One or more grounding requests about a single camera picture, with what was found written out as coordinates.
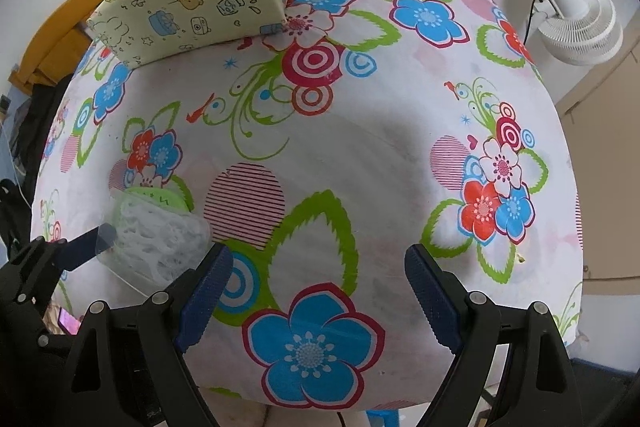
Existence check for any black clothing pile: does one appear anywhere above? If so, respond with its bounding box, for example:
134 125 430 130
10 74 73 198

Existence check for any wooden chair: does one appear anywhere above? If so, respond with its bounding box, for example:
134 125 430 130
8 0 103 95

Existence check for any floral tablecloth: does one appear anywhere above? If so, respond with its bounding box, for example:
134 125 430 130
30 0 582 412

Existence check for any white floor fan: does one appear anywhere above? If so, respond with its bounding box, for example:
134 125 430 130
538 0 624 67

